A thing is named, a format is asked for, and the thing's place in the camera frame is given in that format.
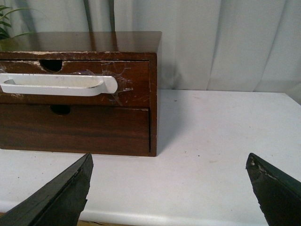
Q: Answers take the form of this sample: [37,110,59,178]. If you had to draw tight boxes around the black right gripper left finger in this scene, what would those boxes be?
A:
[0,153,93,226]

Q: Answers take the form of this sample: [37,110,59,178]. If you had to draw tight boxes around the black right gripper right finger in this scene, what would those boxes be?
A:
[246,153,301,226]

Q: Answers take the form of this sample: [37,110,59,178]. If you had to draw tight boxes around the white drawer handle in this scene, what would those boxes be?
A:
[0,73,118,97]

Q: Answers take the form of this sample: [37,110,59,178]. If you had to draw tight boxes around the wooden drawer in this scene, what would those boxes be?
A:
[0,104,150,156]
[0,60,150,107]

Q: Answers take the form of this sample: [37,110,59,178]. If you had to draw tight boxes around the brown wooden drawer cabinet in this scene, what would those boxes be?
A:
[0,31,162,156]

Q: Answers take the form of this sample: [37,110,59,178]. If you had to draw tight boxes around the white backdrop curtain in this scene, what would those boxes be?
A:
[1,0,301,102]

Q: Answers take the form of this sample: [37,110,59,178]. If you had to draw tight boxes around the green plant leaves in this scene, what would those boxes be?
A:
[0,5,32,40]

